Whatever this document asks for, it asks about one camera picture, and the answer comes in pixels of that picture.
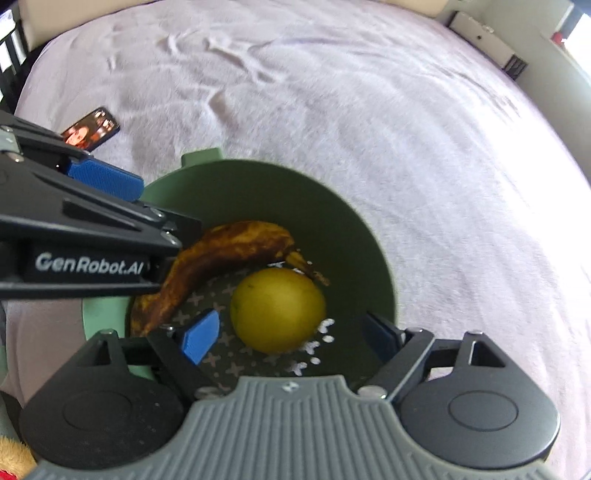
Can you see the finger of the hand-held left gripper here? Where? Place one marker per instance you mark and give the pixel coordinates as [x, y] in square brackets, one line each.
[104, 177]
[115, 221]

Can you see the bright window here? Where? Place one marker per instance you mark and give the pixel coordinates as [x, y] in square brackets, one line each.
[579, 37]

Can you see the small yellow pear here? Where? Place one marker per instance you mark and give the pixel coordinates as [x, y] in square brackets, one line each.
[277, 309]

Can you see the white bedside cabinet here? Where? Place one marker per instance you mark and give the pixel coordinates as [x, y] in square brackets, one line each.
[485, 39]

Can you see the yellow plush toy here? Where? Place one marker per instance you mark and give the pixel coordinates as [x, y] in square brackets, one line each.
[14, 459]

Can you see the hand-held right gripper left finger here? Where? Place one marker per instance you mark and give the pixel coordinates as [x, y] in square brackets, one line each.
[199, 338]

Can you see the beige padded headboard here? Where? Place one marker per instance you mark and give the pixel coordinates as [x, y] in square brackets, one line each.
[46, 23]

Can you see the green plastic bowl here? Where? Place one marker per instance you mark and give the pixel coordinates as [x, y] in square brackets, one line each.
[341, 258]

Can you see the pink bed blanket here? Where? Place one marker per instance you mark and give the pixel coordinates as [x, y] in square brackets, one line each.
[346, 115]

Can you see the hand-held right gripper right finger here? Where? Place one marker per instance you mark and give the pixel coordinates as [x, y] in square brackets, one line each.
[379, 339]

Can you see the brown overripe banana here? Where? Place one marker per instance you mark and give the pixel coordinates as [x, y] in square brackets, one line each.
[221, 247]

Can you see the red object on windowsill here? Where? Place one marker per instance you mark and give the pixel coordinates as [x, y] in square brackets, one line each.
[558, 38]

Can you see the black smartphone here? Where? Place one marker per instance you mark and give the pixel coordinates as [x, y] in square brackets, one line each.
[91, 129]

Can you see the dark furniture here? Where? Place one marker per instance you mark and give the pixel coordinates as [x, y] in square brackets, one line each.
[11, 55]

